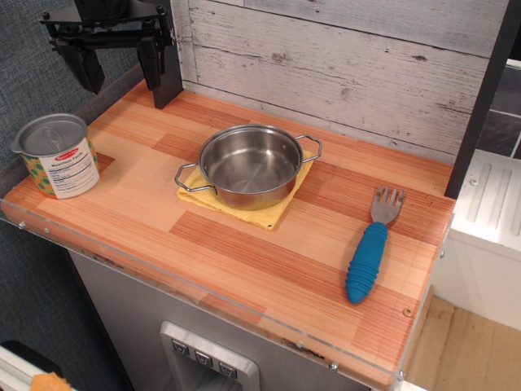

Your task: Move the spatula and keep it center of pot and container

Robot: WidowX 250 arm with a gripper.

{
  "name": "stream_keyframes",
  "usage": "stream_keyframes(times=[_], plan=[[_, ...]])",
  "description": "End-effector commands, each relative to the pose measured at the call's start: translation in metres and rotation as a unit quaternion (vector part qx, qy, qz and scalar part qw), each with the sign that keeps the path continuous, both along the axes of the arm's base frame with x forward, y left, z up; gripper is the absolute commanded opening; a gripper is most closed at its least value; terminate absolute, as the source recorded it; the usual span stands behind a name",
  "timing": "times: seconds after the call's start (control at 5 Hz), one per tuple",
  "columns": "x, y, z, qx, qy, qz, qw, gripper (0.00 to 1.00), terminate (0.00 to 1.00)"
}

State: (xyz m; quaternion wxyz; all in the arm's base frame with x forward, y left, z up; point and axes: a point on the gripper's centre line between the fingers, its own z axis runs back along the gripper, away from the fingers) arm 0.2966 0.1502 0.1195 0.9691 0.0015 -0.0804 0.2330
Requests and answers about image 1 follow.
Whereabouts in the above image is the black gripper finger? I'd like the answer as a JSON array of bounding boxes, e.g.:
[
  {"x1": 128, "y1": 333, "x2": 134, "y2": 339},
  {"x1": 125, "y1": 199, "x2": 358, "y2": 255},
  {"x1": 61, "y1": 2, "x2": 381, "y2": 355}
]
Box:
[
  {"x1": 58, "y1": 44, "x2": 105, "y2": 94},
  {"x1": 137, "y1": 38, "x2": 165, "y2": 90}
]

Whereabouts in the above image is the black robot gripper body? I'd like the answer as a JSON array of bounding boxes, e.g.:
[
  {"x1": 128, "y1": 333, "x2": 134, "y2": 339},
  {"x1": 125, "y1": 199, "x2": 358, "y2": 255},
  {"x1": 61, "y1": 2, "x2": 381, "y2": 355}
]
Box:
[{"x1": 39, "y1": 1, "x2": 174, "y2": 51}]

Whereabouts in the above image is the blue handled metal fork spatula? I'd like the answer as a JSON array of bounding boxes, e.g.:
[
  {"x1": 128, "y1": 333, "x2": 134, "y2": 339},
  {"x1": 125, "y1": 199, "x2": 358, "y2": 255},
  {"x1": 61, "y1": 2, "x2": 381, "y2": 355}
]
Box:
[{"x1": 345, "y1": 185, "x2": 405, "y2": 304}]

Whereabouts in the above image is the toy food can container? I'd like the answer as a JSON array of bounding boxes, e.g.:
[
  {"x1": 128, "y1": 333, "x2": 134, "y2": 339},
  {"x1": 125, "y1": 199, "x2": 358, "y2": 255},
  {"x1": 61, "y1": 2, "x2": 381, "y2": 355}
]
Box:
[{"x1": 11, "y1": 113, "x2": 101, "y2": 200}]

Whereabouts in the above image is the stainless steel pot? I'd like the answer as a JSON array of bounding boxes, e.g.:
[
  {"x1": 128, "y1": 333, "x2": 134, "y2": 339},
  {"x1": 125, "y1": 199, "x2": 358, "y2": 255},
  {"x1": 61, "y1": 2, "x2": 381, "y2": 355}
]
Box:
[{"x1": 174, "y1": 124, "x2": 322, "y2": 211}]

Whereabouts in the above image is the yellow folded cloth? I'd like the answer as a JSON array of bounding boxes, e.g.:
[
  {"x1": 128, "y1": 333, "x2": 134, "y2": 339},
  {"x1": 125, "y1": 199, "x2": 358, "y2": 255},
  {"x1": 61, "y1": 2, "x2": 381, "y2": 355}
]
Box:
[{"x1": 176, "y1": 160, "x2": 313, "y2": 231}]

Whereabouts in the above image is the clear acrylic edge guard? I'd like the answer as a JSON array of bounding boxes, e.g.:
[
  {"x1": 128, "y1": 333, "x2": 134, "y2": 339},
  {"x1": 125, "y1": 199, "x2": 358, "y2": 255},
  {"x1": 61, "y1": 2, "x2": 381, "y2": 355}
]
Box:
[{"x1": 3, "y1": 191, "x2": 454, "y2": 390}]

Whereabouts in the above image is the grey toy fridge cabinet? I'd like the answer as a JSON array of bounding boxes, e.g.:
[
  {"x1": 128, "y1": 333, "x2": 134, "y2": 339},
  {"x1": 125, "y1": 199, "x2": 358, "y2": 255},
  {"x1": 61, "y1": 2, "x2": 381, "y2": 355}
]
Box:
[{"x1": 70, "y1": 252, "x2": 365, "y2": 390}]

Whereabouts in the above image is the silver dispenser button panel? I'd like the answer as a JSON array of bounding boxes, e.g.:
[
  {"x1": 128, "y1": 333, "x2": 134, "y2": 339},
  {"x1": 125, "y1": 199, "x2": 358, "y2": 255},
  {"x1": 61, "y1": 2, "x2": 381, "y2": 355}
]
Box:
[{"x1": 160, "y1": 321, "x2": 261, "y2": 390}]

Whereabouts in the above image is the orange sponge piece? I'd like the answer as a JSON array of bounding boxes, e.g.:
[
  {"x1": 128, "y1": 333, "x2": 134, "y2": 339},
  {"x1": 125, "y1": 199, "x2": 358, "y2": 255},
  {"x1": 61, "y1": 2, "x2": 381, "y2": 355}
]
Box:
[{"x1": 29, "y1": 372, "x2": 72, "y2": 391}]

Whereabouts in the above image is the white toy sink unit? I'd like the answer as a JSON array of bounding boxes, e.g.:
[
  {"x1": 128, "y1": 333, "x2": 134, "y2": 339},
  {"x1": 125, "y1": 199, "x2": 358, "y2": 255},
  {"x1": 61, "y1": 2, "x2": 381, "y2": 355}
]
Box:
[{"x1": 429, "y1": 59, "x2": 521, "y2": 332}]

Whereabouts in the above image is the white frame bottom left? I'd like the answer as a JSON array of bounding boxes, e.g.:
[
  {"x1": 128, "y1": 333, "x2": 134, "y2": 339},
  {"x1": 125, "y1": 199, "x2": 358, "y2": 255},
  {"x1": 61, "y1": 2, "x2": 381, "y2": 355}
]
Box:
[{"x1": 1, "y1": 347, "x2": 33, "y2": 391}]

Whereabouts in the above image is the dark right shelf post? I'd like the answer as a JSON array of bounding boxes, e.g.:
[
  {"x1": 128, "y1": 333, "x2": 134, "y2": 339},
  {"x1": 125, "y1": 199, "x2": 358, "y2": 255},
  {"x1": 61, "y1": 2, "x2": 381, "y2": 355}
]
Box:
[{"x1": 444, "y1": 0, "x2": 520, "y2": 200}]

